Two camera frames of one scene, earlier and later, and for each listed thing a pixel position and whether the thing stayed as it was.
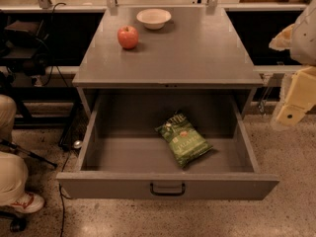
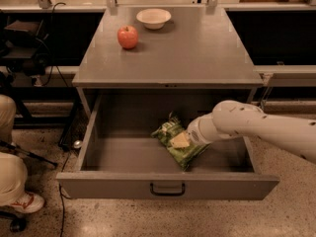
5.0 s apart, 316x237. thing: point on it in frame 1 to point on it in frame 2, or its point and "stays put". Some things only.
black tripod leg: [12, 146] stays put
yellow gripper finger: [283, 39] to [180, 141]
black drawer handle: [167, 194] stays put
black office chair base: [18, 222] stays put
